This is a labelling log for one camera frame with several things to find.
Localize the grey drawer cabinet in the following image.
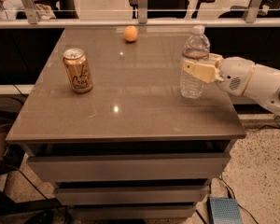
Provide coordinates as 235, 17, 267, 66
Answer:
7, 28, 245, 210

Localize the black office chair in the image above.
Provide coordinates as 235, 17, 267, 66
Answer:
219, 0, 280, 22
129, 0, 216, 19

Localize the orange LaCroix soda can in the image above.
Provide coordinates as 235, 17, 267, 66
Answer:
63, 48, 93, 93

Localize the top grey drawer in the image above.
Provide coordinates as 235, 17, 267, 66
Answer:
27, 153, 231, 182

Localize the clear plastic water bottle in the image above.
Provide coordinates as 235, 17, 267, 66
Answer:
180, 25, 210, 99

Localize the orange fruit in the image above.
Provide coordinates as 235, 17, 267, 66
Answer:
123, 26, 138, 42

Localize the black office chair right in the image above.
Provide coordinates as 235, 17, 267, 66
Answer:
219, 0, 280, 22

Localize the grey drawer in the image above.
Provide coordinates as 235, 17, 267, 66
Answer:
54, 186, 207, 205
70, 205, 195, 221
27, 153, 231, 182

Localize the black equipment at left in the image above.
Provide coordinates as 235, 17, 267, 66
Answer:
0, 110, 62, 224

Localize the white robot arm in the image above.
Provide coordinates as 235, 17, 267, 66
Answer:
182, 53, 280, 117

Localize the black office chair centre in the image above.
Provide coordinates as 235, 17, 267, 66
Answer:
129, 0, 216, 19

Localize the middle grey drawer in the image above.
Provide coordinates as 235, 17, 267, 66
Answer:
54, 186, 207, 205

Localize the seated person in background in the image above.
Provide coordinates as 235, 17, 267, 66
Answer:
0, 0, 56, 20

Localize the grey railing with posts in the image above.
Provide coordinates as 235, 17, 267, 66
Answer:
0, 0, 280, 28

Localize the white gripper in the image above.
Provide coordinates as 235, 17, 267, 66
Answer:
182, 53, 256, 96

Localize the black floor cable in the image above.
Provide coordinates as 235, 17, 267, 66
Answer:
217, 175, 259, 224

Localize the bottom grey drawer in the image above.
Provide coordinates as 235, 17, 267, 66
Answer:
70, 205, 195, 221

